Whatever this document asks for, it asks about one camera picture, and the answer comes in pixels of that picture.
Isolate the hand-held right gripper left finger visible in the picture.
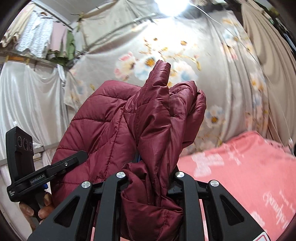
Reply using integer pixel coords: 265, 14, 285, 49
27, 172, 127, 241

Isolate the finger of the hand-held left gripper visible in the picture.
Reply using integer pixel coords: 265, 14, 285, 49
49, 150, 88, 179

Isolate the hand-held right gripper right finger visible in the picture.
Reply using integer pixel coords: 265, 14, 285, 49
168, 171, 266, 241

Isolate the maroon puffer jacket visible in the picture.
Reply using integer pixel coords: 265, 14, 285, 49
50, 60, 207, 241

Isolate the person's left hand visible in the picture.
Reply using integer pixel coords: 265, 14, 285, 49
18, 192, 55, 229

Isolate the white satin curtain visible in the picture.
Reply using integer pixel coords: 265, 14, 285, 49
0, 61, 70, 209

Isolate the pink printed blanket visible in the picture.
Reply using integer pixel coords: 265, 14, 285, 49
91, 131, 296, 241

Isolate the green hanging garment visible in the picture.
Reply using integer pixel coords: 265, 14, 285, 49
50, 31, 77, 67

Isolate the grey floral hanging sheet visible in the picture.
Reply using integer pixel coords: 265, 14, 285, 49
63, 9, 289, 156

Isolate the white patterned hanging garment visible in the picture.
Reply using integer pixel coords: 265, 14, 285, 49
16, 11, 55, 53

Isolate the pale pink hanging garment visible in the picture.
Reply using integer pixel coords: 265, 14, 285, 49
49, 22, 69, 55

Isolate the cream hanging cloth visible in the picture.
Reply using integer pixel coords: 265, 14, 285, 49
0, 2, 36, 48

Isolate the beige curtain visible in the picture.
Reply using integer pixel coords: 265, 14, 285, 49
240, 2, 296, 149

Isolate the wooden clothes rail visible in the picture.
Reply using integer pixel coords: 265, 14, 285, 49
0, 52, 59, 69

